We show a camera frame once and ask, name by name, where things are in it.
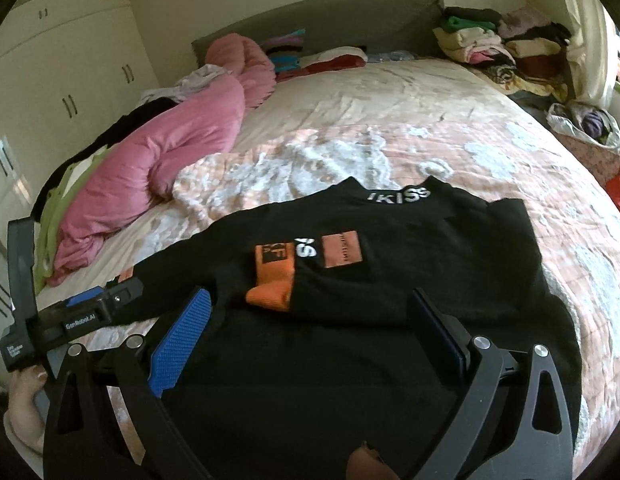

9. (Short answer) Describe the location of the black sweatshirt with orange patches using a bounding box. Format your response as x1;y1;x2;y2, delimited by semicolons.
102;176;583;480

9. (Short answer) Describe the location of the grey upholstered headboard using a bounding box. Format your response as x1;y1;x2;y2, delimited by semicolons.
191;0;446;68

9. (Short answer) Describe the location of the white curtain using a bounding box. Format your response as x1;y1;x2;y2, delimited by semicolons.
552;0;620;111

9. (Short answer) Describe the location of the pink duvet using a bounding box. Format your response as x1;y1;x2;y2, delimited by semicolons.
52;34;277;286

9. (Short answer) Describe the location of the peach and white quilted bedspread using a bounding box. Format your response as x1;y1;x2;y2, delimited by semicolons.
37;55;620;480

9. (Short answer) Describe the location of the blue patterned cloth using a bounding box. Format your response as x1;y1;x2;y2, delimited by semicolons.
365;50;416;64

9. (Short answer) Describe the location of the red cloth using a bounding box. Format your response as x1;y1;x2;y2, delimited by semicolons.
300;55;366;76

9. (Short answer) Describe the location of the light green garment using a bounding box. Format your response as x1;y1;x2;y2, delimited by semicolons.
32;150;121;293

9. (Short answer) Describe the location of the clear plastic bag of clothes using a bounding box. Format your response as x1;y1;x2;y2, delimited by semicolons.
547;101;620;150

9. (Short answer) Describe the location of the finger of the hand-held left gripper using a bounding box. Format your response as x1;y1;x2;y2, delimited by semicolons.
62;280;145;313

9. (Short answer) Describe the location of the pale lavender cloth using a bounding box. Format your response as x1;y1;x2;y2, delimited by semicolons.
140;65;236;106

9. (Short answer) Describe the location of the pink patterned cloth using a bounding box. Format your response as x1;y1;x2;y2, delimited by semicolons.
560;132;620;186

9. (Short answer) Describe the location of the white folded cloth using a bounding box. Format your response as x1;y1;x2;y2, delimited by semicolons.
310;46;368;61

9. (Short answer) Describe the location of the pile of folded clothes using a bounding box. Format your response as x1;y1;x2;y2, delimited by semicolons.
432;5;573;106

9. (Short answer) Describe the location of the person's left hand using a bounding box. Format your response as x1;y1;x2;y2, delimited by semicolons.
4;366;53;453

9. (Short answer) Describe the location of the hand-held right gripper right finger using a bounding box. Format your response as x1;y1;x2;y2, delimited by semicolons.
407;287;578;480

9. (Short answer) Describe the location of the cream wardrobe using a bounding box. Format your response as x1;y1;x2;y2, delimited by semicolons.
0;0;161;321

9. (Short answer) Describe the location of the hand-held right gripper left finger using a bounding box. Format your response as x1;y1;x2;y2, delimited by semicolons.
42;286;213;480

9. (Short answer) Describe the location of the striped knitted cloth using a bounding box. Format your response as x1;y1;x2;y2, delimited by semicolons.
262;29;307;75

